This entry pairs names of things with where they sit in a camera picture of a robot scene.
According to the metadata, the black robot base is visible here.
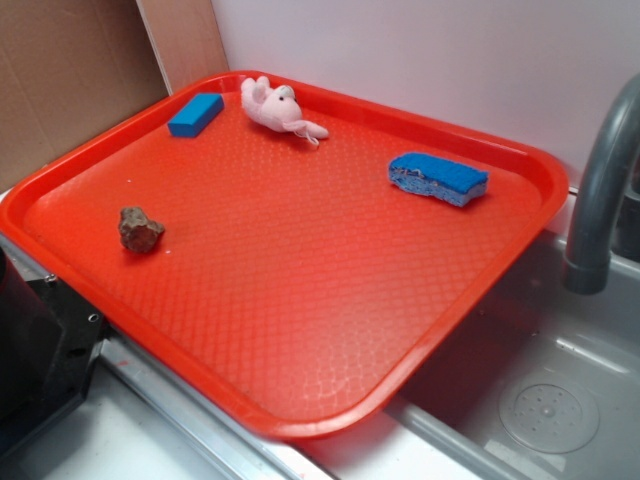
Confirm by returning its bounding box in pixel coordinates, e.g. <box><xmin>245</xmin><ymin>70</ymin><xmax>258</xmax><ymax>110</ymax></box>
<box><xmin>1</xmin><ymin>253</ymin><xmax>104</xmax><ymax>456</ymax></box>

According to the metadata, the blue sponge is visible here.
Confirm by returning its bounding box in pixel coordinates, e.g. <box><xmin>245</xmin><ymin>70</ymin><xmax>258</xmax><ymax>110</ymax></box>
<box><xmin>388</xmin><ymin>152</ymin><xmax>489</xmax><ymax>207</ymax></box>

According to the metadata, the red plastic tray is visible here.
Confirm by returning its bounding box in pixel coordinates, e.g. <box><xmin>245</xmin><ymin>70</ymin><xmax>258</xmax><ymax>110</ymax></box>
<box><xmin>1</xmin><ymin>72</ymin><xmax>568</xmax><ymax>440</ymax></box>

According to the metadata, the pink plush toy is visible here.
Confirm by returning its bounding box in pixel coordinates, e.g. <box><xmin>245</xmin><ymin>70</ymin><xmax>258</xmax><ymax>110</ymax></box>
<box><xmin>240</xmin><ymin>76</ymin><xmax>329</xmax><ymax>146</ymax></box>

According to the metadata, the blue rectangular block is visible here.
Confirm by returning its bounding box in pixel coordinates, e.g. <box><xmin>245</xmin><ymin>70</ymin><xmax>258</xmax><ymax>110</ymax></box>
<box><xmin>167</xmin><ymin>93</ymin><xmax>224</xmax><ymax>138</ymax></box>

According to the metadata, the brown rock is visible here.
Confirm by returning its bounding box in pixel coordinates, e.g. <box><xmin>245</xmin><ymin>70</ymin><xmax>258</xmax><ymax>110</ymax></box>
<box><xmin>118</xmin><ymin>206</ymin><xmax>165</xmax><ymax>254</ymax></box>

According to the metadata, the grey plastic sink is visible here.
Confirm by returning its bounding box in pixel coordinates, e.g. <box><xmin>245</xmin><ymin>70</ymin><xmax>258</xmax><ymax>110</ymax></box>
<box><xmin>299</xmin><ymin>205</ymin><xmax>639</xmax><ymax>479</ymax></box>

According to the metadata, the grey faucet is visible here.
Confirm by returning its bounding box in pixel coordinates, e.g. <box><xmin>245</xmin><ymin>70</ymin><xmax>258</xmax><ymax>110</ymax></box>
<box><xmin>563</xmin><ymin>76</ymin><xmax>639</xmax><ymax>295</ymax></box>

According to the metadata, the brown cardboard panel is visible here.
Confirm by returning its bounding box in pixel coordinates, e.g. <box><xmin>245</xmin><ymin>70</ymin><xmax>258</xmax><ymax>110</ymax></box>
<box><xmin>1</xmin><ymin>1</ymin><xmax>167</xmax><ymax>190</ymax></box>

